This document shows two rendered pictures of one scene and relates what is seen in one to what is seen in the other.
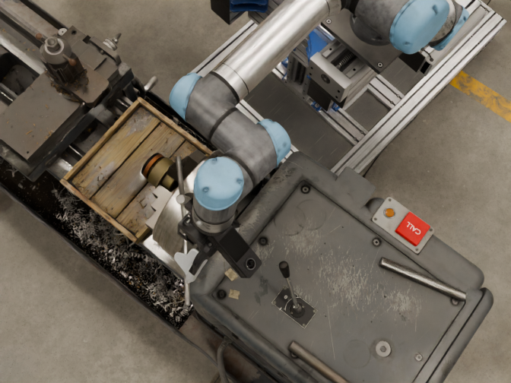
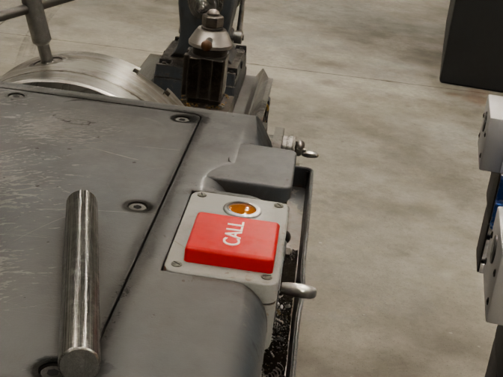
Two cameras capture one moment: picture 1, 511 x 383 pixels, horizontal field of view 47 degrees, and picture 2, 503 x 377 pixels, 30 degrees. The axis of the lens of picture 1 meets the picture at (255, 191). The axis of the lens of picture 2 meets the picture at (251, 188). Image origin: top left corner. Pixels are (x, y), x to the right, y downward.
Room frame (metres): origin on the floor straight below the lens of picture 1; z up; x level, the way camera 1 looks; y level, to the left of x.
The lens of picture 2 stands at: (0.07, -0.88, 1.55)
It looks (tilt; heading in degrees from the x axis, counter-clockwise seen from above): 23 degrees down; 60
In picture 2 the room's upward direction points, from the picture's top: 7 degrees clockwise
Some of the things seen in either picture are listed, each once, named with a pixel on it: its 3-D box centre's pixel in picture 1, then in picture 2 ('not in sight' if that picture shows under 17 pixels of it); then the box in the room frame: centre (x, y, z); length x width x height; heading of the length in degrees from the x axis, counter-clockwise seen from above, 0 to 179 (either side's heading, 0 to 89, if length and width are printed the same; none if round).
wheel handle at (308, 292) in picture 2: (149, 85); (296, 290); (0.93, 0.41, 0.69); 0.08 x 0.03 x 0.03; 147
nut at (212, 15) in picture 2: (52, 42); (212, 19); (0.79, 0.59, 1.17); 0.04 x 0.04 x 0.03
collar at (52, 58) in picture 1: (55, 49); (211, 37); (0.79, 0.59, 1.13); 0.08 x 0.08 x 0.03
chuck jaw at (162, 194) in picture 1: (162, 215); not in sight; (0.37, 0.24, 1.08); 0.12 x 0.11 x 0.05; 148
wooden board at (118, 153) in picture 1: (138, 169); not in sight; (0.55, 0.36, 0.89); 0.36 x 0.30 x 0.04; 147
